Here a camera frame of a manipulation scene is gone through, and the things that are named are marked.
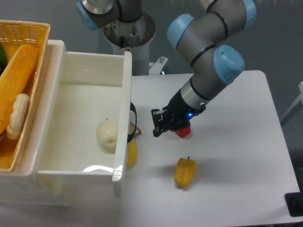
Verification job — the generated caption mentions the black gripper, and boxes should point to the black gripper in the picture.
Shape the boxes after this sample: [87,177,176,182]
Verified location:
[151,91,206,137]

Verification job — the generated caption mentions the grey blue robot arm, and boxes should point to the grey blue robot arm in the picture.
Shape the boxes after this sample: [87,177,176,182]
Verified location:
[76,0,257,137]

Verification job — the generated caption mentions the white drawer cabinet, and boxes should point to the white drawer cabinet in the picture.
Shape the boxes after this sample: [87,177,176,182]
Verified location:
[0,40,77,206]

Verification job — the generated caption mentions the bagged bread slice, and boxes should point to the bagged bread slice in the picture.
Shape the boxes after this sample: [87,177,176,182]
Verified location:
[128,122,144,142]

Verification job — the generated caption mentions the red bell pepper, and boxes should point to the red bell pepper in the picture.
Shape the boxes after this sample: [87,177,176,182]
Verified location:
[175,126,191,138]

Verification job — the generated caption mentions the yellow banana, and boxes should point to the yellow banana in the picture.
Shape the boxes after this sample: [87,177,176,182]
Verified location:
[126,139,138,168]

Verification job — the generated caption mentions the white round toy fruit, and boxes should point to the white round toy fruit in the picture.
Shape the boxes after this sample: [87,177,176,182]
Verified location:
[96,119,118,148]

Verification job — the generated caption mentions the yellow bell pepper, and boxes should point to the yellow bell pepper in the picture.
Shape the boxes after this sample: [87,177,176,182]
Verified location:
[174,156,197,188]

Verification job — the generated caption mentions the cream white toy pastry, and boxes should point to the cream white toy pastry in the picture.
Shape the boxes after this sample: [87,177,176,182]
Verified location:
[6,93,30,140]

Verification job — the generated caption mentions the orange baguette loaf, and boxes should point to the orange baguette loaf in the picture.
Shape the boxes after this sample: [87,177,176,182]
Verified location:
[0,44,39,133]

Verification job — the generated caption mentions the black device at table corner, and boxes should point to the black device at table corner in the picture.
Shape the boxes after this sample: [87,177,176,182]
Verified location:
[285,192,303,217]

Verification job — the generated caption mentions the green vegetable toy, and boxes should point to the green vegetable toy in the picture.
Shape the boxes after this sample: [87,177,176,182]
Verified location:
[0,44,8,73]

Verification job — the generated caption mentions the yellow woven basket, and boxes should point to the yellow woven basket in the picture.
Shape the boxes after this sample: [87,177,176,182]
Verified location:
[0,20,50,172]

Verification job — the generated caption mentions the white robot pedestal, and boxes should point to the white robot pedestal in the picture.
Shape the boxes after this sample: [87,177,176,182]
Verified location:
[103,12,156,76]

